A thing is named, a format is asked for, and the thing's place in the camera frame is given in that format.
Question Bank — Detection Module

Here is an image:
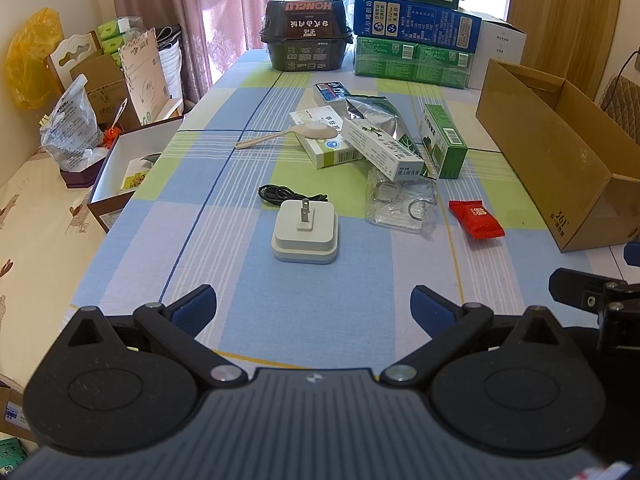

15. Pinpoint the clear plastic floss box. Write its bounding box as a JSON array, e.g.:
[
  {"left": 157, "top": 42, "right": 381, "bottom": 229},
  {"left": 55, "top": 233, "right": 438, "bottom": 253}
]
[{"left": 314, "top": 81, "right": 350, "bottom": 106}]

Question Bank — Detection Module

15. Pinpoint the pink curtain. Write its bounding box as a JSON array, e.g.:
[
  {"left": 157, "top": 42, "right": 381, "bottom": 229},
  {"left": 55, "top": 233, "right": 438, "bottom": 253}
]
[{"left": 114, "top": 0, "right": 269, "bottom": 102}]

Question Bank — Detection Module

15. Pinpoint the blue carton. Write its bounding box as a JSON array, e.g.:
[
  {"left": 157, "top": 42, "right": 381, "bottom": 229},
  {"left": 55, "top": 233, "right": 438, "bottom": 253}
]
[{"left": 354, "top": 0, "right": 482, "bottom": 53}]

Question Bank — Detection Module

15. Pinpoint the black usb cable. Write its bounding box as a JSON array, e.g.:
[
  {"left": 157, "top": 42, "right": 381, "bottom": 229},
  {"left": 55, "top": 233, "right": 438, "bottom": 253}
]
[{"left": 257, "top": 183, "right": 330, "bottom": 207}]

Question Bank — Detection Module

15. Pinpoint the white green medicine box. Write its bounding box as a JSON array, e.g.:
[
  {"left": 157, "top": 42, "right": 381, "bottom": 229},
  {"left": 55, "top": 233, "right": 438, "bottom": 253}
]
[{"left": 290, "top": 105, "right": 362, "bottom": 169}]

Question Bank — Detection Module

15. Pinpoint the clear bag with metal hooks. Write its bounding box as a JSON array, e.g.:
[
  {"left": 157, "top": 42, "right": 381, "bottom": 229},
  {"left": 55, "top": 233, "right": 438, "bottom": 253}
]
[{"left": 364, "top": 168, "right": 438, "bottom": 238}]

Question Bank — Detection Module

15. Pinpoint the yellow plastic bag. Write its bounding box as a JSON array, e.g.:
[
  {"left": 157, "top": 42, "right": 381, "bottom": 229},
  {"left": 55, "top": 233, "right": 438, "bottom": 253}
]
[{"left": 4, "top": 8, "right": 64, "bottom": 110}]

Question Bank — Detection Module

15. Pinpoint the quilted tan chair cover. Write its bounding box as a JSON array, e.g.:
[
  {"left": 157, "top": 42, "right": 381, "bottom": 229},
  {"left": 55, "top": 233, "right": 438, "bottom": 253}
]
[{"left": 600, "top": 76, "right": 640, "bottom": 143}]

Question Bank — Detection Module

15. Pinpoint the white carton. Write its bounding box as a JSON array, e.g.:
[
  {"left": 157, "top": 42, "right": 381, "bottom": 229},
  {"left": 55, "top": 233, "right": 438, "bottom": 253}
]
[{"left": 454, "top": 11, "right": 526, "bottom": 90}]

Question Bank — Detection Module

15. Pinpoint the brown wooden cabinet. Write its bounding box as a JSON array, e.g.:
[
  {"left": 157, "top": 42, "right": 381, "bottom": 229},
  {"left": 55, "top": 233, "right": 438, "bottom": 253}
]
[{"left": 508, "top": 0, "right": 620, "bottom": 98}]

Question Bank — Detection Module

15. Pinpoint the brown cardboard box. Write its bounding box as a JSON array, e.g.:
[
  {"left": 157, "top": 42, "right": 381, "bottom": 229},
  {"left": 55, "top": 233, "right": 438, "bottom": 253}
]
[{"left": 476, "top": 60, "right": 639, "bottom": 252}]

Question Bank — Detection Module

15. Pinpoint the clear printed plastic bag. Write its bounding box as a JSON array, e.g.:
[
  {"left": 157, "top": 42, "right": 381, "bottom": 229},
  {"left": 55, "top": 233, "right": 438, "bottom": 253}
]
[{"left": 39, "top": 74, "right": 106, "bottom": 172}]

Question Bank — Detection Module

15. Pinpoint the green spray box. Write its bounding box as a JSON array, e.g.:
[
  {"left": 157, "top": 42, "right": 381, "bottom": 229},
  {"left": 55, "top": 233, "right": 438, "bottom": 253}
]
[{"left": 420, "top": 104, "right": 468, "bottom": 179}]

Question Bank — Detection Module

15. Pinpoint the silver foil bag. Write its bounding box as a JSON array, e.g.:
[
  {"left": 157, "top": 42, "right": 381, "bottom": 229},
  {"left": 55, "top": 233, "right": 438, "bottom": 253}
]
[{"left": 345, "top": 96, "right": 419, "bottom": 154}]

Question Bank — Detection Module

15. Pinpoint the open white gift box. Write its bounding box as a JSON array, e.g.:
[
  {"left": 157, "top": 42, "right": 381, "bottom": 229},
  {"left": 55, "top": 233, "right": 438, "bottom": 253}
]
[{"left": 87, "top": 117, "right": 182, "bottom": 232}]

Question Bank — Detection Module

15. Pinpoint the open cardboard carton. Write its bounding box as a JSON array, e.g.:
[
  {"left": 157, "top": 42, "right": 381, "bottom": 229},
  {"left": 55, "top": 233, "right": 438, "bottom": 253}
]
[{"left": 44, "top": 30, "right": 141, "bottom": 132}]

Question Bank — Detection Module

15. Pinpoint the white dragon print box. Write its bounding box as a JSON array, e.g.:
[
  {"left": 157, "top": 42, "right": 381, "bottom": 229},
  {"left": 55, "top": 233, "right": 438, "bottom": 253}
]
[{"left": 341, "top": 118, "right": 426, "bottom": 182}]

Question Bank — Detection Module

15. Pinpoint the white power adapter plug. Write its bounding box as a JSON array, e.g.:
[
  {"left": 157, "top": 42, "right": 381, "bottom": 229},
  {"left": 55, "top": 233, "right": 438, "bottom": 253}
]
[{"left": 271, "top": 198, "right": 338, "bottom": 264}]

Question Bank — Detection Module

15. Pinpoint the red snack packet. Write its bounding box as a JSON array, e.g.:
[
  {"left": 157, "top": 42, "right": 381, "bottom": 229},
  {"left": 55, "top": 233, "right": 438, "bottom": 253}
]
[{"left": 449, "top": 200, "right": 506, "bottom": 240}]

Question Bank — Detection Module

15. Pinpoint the black charger cable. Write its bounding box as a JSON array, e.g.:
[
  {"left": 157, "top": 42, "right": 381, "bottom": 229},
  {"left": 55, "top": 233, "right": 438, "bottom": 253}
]
[{"left": 601, "top": 46, "right": 640, "bottom": 111}]

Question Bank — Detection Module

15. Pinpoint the brown paper envelope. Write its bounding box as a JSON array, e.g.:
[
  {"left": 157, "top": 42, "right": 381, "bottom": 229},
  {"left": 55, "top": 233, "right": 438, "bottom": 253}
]
[{"left": 118, "top": 29, "right": 170, "bottom": 126}]

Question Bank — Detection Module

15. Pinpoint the light green carton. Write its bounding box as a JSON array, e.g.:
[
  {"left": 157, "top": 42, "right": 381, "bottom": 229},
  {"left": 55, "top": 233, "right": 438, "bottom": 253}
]
[{"left": 354, "top": 36, "right": 474, "bottom": 89}]

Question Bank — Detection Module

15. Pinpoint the black noodle bowl pack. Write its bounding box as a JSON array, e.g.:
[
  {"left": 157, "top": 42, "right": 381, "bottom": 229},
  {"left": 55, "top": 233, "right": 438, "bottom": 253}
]
[{"left": 260, "top": 0, "right": 352, "bottom": 72}]

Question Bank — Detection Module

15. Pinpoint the beige plastic spoon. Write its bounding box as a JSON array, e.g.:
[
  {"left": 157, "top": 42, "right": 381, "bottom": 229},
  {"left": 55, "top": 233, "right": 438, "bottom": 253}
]
[{"left": 234, "top": 122, "right": 338, "bottom": 150}]

